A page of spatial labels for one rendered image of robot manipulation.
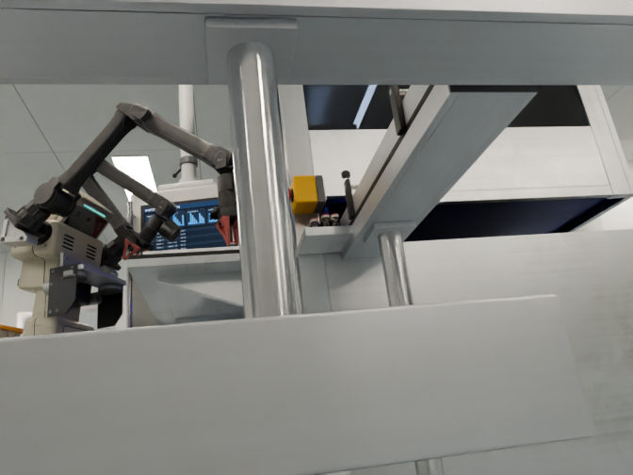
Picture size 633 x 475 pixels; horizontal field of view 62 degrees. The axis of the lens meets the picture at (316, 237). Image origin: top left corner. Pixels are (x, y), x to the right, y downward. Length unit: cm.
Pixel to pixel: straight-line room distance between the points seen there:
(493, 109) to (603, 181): 98
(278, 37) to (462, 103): 29
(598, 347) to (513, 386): 107
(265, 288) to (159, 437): 14
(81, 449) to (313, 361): 17
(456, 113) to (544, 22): 18
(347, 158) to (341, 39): 85
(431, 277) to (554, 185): 48
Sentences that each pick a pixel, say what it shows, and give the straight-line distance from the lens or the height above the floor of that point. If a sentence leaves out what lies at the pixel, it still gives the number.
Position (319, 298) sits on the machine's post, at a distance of 127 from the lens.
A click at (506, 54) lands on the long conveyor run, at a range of 69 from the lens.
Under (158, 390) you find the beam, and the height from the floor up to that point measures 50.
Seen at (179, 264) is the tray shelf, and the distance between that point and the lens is 130.
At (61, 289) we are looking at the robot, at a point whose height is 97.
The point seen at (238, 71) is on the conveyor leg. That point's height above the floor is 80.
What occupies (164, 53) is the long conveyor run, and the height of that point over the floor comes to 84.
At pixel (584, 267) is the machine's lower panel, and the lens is 158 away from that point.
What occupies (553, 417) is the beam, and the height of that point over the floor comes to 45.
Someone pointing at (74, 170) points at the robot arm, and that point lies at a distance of 186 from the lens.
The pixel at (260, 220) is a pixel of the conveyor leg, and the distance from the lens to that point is 47.
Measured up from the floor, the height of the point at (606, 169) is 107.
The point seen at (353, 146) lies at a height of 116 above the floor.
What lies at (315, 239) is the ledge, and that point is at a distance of 120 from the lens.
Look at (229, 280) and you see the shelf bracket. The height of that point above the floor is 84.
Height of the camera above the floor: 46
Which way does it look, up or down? 20 degrees up
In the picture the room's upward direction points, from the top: 7 degrees counter-clockwise
